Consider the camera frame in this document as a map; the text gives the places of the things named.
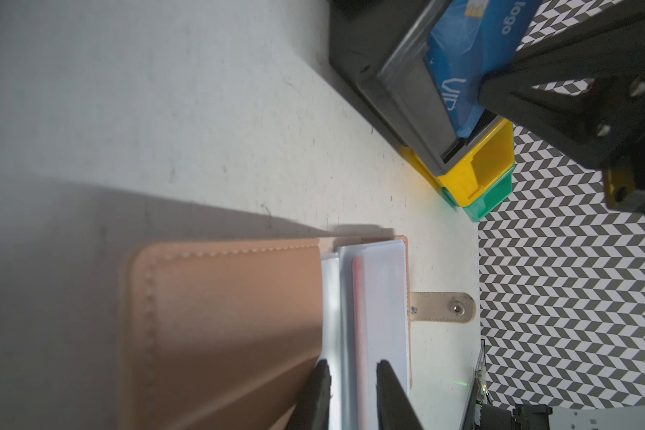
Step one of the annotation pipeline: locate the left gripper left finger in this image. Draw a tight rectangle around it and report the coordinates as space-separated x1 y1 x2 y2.
286 359 331 430

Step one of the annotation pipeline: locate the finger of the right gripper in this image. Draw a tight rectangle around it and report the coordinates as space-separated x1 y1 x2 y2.
478 1 645 216

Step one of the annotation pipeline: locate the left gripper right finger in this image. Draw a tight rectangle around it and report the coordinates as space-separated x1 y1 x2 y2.
376 360 423 430

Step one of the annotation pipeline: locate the blue credit card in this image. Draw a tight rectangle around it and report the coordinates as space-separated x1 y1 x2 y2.
424 0 541 138

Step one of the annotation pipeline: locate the yellow plastic bin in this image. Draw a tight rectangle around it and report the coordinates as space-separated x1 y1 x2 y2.
400 116 514 208

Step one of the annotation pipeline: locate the green plastic bin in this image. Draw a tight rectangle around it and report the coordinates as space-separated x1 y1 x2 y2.
437 168 513 223

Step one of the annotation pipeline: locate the black plastic bin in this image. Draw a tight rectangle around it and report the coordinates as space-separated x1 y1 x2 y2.
329 0 501 177

